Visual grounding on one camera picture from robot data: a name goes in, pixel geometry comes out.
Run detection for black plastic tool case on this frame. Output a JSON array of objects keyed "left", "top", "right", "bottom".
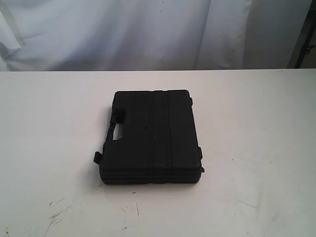
[{"left": 94, "top": 90, "right": 204, "bottom": 185}]

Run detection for white backdrop cloth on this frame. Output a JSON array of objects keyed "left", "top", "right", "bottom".
[{"left": 0, "top": 0, "right": 311, "bottom": 72}]

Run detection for black metal stand frame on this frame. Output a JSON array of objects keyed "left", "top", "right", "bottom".
[{"left": 294, "top": 0, "right": 316, "bottom": 69}]

